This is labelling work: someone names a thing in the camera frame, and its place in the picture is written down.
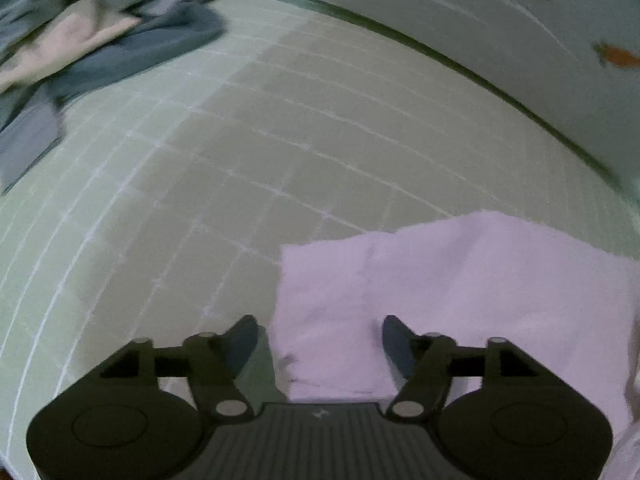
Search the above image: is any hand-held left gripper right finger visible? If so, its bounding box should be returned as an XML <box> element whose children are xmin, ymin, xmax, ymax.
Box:
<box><xmin>382</xmin><ymin>315</ymin><xmax>542</xmax><ymax>418</ymax></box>

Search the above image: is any grey blue garment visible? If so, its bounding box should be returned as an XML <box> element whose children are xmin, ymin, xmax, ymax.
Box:
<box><xmin>0</xmin><ymin>0</ymin><xmax>232</xmax><ymax>192</ymax></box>

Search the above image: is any white cloth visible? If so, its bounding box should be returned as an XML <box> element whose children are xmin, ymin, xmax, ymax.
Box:
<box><xmin>273</xmin><ymin>211</ymin><xmax>640</xmax><ymax>442</ymax></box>

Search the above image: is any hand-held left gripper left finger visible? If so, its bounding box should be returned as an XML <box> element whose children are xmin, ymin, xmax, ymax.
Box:
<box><xmin>99</xmin><ymin>314</ymin><xmax>261</xmax><ymax>417</ymax></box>

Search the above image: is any checked green bed sheet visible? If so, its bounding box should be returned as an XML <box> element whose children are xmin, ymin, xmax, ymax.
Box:
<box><xmin>0</xmin><ymin>0</ymin><xmax>632</xmax><ymax>480</ymax></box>

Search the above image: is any pink garment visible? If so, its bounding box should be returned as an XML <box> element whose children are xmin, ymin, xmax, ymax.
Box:
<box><xmin>0</xmin><ymin>0</ymin><xmax>142</xmax><ymax>93</ymax></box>

